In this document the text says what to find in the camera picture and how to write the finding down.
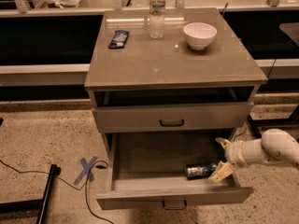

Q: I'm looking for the black drawer handle upper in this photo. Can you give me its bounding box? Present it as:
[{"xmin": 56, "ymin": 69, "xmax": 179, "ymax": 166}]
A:
[{"xmin": 159, "ymin": 119, "xmax": 184, "ymax": 127}]

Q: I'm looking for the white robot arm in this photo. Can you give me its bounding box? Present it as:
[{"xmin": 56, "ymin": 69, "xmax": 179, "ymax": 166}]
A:
[{"xmin": 208, "ymin": 129, "xmax": 299, "ymax": 183}]

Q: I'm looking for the blue tape cross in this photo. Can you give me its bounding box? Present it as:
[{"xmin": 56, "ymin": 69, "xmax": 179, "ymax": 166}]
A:
[{"xmin": 73, "ymin": 156, "xmax": 97, "ymax": 185}]

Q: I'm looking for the closed grey drawer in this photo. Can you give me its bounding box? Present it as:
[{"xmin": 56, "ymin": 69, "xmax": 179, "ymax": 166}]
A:
[{"xmin": 93, "ymin": 102, "xmax": 253, "ymax": 133}]

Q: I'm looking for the grey drawer cabinet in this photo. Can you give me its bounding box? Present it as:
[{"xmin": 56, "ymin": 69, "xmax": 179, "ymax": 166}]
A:
[{"xmin": 84, "ymin": 7, "xmax": 268, "ymax": 161}]

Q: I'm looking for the black wheeled base leg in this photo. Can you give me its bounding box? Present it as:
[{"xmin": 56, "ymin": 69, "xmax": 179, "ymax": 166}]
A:
[{"xmin": 247, "ymin": 115, "xmax": 262, "ymax": 138}]

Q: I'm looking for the clear plastic water bottle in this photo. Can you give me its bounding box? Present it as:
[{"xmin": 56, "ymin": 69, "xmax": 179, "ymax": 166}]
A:
[{"xmin": 149, "ymin": 0, "xmax": 165, "ymax": 39}]

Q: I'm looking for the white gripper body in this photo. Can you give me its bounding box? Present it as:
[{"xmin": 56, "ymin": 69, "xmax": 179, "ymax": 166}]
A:
[{"xmin": 225, "ymin": 141, "xmax": 249, "ymax": 168}]

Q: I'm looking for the black drawer handle lower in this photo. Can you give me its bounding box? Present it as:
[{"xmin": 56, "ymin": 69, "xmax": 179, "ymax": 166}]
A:
[{"xmin": 162, "ymin": 201, "xmax": 187, "ymax": 211}]

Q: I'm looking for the black drawer handle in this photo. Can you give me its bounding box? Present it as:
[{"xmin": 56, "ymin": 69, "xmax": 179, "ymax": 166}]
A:
[
  {"xmin": 162, "ymin": 201, "xmax": 187, "ymax": 211},
  {"xmin": 159, "ymin": 119, "xmax": 184, "ymax": 127}
]

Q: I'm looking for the redbull can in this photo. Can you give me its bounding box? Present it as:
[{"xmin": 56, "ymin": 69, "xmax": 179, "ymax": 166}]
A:
[{"xmin": 185, "ymin": 163, "xmax": 217, "ymax": 180}]

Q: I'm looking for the blue snack packet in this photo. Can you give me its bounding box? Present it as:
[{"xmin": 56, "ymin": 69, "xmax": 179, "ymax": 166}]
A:
[{"xmin": 108, "ymin": 30, "xmax": 130, "ymax": 49}]

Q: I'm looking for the black metal stand leg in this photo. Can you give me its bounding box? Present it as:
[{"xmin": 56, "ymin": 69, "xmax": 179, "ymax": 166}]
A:
[{"xmin": 0, "ymin": 164, "xmax": 61, "ymax": 224}]

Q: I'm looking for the open grey drawer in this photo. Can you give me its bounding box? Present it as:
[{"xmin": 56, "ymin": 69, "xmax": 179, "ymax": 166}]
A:
[{"xmin": 97, "ymin": 130, "xmax": 253, "ymax": 210}]

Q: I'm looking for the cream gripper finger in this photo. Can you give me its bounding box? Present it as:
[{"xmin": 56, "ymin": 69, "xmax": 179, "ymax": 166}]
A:
[
  {"xmin": 216, "ymin": 137, "xmax": 231, "ymax": 148},
  {"xmin": 208, "ymin": 161, "xmax": 234, "ymax": 183}
]

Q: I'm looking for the white bowl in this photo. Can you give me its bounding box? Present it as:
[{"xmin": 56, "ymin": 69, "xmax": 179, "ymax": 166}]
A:
[{"xmin": 183, "ymin": 22, "xmax": 217, "ymax": 50}]

